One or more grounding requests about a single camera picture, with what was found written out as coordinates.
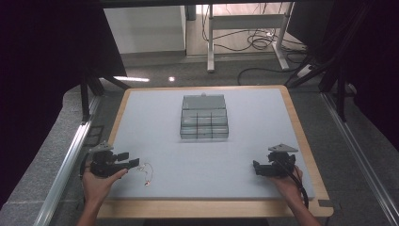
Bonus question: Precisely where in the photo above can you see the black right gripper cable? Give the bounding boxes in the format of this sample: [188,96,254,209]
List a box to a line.
[273,159,311,209]

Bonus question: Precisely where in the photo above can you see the grey table mat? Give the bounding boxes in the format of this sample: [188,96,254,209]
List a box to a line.
[107,88,316,201]

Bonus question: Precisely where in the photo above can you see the clear plastic compartment box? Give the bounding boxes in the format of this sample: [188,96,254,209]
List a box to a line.
[180,92,230,140]

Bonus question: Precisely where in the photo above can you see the white cabinet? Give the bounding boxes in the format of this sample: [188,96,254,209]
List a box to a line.
[103,5,188,55]

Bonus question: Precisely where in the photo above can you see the white desk frame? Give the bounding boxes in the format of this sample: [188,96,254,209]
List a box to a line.
[206,2,292,73]

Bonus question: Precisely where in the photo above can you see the black metal stand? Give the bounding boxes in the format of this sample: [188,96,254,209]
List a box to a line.
[284,55,350,123]
[79,69,132,124]

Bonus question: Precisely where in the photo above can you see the black curtain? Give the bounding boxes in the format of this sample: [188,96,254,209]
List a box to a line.
[0,0,128,209]
[286,0,399,153]

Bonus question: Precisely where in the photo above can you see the person's right hand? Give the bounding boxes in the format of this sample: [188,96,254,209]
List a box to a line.
[268,165,304,205]

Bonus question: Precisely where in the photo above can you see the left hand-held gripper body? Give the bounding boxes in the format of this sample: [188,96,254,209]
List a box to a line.
[88,141,130,179]

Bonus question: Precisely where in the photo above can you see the white power strip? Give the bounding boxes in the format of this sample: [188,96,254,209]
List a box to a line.
[296,63,314,79]

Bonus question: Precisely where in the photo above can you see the wooden table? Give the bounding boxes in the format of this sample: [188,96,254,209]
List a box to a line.
[96,84,335,218]

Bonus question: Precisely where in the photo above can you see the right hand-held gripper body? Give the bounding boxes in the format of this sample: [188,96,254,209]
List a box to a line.
[263,143,299,179]

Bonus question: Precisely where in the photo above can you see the aluminium rail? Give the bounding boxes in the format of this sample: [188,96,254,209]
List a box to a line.
[33,94,102,226]
[320,91,399,218]

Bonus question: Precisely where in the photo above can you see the black floor cables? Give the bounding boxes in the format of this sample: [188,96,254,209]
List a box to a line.
[200,3,310,87]

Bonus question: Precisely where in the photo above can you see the person's left hand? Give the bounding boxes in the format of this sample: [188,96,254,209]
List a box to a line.
[81,168,129,205]

